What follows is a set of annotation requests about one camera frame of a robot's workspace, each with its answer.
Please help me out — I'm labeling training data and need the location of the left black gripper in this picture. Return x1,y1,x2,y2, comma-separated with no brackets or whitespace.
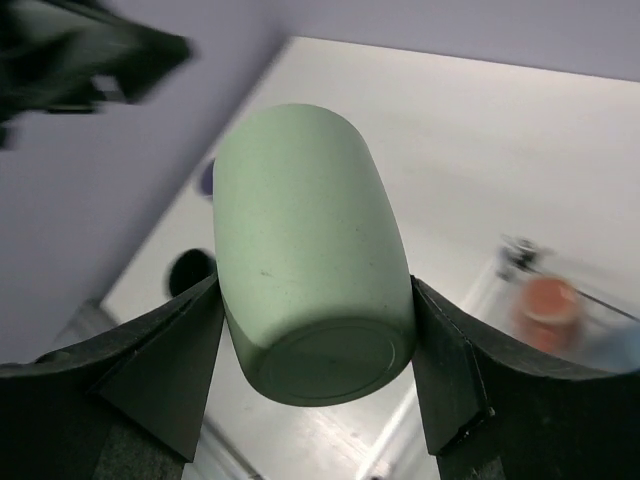
1,1,193,143

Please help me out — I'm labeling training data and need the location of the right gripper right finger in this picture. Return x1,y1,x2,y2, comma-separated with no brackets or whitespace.
412,279,639,479

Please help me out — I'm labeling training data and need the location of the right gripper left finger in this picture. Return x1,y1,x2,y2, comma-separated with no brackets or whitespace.
1,276,223,479

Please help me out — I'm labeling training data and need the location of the orange ceramic mug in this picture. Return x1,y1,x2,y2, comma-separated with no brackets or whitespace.
512,275,583,353

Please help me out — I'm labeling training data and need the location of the dark green mug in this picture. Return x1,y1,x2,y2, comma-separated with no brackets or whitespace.
165,248,217,298

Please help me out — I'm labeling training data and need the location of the lilac plastic cup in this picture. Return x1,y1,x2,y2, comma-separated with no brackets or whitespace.
196,159,215,197

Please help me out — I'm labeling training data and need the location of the green ceramic cup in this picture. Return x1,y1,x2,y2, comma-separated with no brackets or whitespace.
213,104,416,407

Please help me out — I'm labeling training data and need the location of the white wire dish rack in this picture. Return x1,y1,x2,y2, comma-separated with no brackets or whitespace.
468,236,639,373

